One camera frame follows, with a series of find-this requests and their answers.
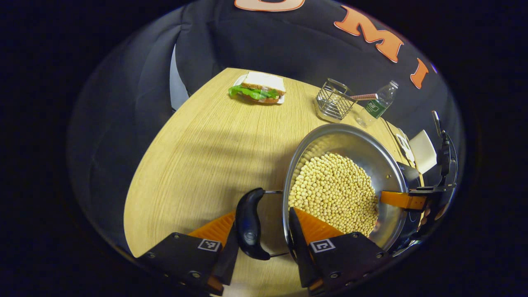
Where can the clear plastic water bottle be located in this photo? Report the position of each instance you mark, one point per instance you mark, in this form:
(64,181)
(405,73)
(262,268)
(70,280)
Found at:
(377,106)

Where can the white divided dish with beans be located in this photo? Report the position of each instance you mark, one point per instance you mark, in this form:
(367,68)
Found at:
(405,146)

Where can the white toaster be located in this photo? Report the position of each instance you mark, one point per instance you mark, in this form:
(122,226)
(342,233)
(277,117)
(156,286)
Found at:
(423,150)

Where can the pile of soybeans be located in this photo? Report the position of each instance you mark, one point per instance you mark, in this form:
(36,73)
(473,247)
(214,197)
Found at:
(330,189)

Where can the sandwich with lettuce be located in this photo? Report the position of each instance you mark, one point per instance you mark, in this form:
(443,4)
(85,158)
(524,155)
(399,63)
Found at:
(260,88)

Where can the red striped straw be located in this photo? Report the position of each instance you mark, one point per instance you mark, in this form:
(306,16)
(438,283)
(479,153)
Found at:
(365,97)

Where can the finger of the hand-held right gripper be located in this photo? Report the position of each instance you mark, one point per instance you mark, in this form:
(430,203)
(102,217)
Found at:
(402,200)

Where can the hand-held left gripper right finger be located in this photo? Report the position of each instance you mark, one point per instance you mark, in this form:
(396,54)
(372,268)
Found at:
(303,255)

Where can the white plate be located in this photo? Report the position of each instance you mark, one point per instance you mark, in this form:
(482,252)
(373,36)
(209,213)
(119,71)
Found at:
(238,80)

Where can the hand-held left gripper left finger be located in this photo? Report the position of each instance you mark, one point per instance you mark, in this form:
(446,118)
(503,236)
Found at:
(227,266)

